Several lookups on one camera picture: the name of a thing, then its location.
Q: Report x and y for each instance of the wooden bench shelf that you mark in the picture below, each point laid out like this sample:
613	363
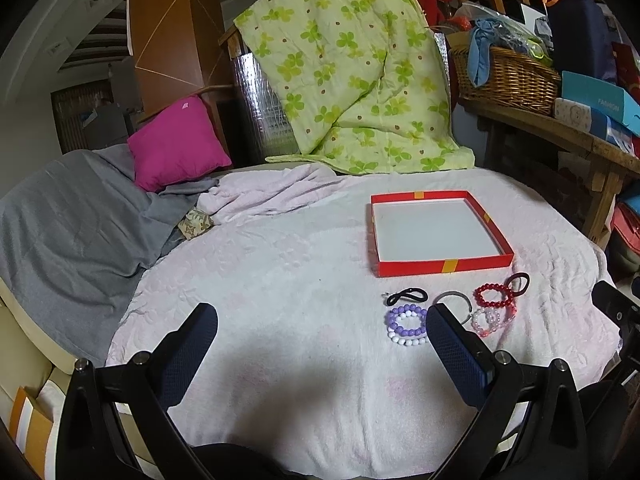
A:
609	166

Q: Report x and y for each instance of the white patterned box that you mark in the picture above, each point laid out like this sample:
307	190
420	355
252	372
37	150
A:
581	117

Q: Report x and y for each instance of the silver foil insulation panel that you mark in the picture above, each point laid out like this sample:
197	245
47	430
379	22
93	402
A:
269	131

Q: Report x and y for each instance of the magenta pillow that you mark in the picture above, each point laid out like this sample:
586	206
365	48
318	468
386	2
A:
179	145

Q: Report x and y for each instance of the dark maroon hair band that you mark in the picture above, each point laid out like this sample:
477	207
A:
518	283

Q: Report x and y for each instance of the blue cardboard box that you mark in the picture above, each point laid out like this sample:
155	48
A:
607	98

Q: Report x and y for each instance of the green clover quilt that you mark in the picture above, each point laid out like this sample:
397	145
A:
361	82

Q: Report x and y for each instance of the silver metal bangle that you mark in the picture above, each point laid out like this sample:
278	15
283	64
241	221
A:
458	304

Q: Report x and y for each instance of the grey bed sheet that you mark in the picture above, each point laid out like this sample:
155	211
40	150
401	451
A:
76	237

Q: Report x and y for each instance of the brown wooden wardrobe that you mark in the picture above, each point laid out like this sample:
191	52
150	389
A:
175	45

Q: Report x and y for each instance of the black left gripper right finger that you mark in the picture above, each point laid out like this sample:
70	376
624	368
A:
465	357

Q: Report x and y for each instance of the red shallow box tray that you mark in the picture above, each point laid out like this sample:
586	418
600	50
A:
434	232

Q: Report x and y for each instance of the pale pink towel blanket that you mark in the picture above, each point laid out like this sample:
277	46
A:
302	369

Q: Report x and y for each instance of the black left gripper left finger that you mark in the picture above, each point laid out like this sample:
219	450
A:
181	353

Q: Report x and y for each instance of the blue cloth in basket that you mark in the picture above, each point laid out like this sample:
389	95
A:
485	34

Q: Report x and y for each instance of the wicker basket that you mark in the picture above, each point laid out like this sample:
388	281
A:
515	80

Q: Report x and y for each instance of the dark navy bag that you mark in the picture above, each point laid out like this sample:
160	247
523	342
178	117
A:
581	43

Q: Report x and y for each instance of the small patterned cloth tag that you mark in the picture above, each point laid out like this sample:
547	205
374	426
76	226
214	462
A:
194	224

